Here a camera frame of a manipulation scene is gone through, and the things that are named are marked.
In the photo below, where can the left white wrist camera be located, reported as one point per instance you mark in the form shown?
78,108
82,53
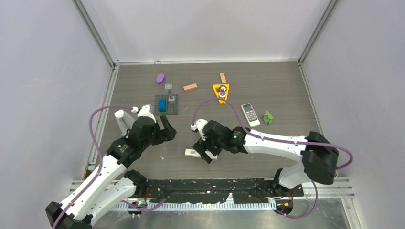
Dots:
144,111

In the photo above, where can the purple cap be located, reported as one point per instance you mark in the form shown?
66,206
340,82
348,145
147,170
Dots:
160,79

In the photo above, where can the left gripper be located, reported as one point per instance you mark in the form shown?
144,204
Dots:
168,132

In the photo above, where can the green owl toy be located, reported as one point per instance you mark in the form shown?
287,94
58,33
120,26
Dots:
267,118

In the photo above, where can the slim white remote control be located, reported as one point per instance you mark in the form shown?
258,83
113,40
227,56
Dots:
194,153

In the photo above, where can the white metronome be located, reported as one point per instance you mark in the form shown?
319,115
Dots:
124,121

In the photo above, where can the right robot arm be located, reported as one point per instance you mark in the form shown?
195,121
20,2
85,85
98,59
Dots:
316,159

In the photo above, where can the grey lego baseplate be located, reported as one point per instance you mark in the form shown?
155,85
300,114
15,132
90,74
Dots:
167,103

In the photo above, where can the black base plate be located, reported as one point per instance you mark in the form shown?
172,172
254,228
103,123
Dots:
210,191

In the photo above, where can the orange toy board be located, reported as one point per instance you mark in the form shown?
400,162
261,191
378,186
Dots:
221,91

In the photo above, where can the blue lego brick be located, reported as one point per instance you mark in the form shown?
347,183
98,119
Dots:
162,105

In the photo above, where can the wooden block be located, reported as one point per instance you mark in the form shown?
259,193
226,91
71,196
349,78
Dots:
190,87

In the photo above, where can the thin wooden stick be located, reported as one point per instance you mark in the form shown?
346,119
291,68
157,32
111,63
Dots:
223,78

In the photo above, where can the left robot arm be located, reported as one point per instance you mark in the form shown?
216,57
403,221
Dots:
112,181

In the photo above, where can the large white remote control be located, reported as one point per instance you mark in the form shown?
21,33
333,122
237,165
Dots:
250,115

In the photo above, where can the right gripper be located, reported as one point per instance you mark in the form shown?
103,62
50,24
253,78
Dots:
201,150

